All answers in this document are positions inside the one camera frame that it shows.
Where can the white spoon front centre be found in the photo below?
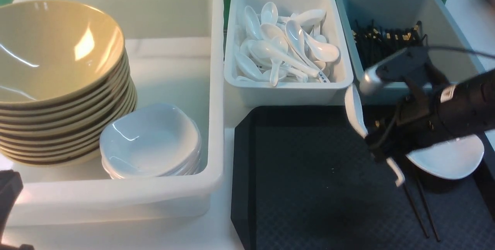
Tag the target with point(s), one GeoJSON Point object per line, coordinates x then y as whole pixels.
{"type": "Point", "coordinates": [265, 49]}

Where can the white spoon top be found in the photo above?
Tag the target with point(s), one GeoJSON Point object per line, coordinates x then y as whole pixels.
{"type": "Point", "coordinates": [269, 14]}

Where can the pile of black chopsticks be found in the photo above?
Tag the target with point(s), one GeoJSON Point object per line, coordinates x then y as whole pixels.
{"type": "Point", "coordinates": [374, 43]}

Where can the grey-blue chopstick bin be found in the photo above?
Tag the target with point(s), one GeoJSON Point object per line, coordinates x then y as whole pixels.
{"type": "Point", "coordinates": [437, 23]}

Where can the stack of yellow bowls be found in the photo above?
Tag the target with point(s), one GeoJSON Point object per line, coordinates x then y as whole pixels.
{"type": "Point", "coordinates": [71, 135]}

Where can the top stacked yellow bowl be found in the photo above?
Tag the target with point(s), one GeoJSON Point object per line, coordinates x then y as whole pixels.
{"type": "Point", "coordinates": [57, 106]}

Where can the black chopstick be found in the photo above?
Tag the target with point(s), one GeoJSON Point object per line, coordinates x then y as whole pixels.
{"type": "Point", "coordinates": [427, 208]}
{"type": "Point", "coordinates": [415, 210]}

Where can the white soup spoon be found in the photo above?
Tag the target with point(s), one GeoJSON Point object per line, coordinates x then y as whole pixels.
{"type": "Point", "coordinates": [355, 115]}

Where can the white spoon left front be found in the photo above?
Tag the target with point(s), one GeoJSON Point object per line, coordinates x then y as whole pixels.
{"type": "Point", "coordinates": [248, 67]}

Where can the white spoon bin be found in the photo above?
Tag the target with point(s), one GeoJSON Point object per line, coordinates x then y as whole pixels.
{"type": "Point", "coordinates": [283, 84]}

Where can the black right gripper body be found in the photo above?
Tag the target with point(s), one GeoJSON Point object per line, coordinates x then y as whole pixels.
{"type": "Point", "coordinates": [412, 123]}

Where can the large white plastic tub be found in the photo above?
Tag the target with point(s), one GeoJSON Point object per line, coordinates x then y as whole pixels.
{"type": "Point", "coordinates": [176, 54]}

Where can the black serving tray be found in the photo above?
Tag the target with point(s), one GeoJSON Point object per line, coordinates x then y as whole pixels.
{"type": "Point", "coordinates": [304, 180]}

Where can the white square sauce dish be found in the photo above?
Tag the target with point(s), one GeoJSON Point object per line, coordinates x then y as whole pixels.
{"type": "Point", "coordinates": [450, 160]}

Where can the stack of white dishes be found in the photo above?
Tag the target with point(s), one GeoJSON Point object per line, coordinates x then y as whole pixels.
{"type": "Point", "coordinates": [189, 165]}

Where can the white spoon back right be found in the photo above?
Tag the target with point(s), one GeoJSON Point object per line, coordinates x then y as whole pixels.
{"type": "Point", "coordinates": [308, 18]}

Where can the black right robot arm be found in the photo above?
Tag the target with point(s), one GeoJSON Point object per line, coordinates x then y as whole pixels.
{"type": "Point", "coordinates": [467, 108]}

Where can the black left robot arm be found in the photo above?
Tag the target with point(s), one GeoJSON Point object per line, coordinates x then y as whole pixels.
{"type": "Point", "coordinates": [10, 188]}

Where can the top stacked white dish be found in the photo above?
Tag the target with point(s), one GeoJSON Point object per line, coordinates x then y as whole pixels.
{"type": "Point", "coordinates": [149, 141]}

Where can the yellow noodle bowl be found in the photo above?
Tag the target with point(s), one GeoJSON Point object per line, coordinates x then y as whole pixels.
{"type": "Point", "coordinates": [52, 50]}

